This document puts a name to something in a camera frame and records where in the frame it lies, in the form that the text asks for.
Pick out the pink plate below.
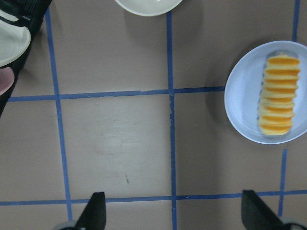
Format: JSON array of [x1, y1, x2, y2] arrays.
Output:
[[0, 67, 15, 95]]

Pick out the cream plate in rack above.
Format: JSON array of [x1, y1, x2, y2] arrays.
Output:
[[0, 10, 31, 67]]

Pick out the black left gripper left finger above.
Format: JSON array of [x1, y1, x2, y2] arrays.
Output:
[[74, 192, 106, 230]]

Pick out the blue plate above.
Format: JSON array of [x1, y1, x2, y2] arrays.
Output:
[[224, 41, 307, 144]]

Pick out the black plate rack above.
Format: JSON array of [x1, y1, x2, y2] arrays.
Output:
[[0, 0, 52, 113]]

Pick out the ridged yellow bread roll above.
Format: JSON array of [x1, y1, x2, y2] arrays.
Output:
[[258, 52, 300, 136]]

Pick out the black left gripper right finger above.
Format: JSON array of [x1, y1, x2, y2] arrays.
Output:
[[241, 190, 297, 230]]

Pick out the cream bowl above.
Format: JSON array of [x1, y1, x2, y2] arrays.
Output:
[[115, 0, 182, 17]]

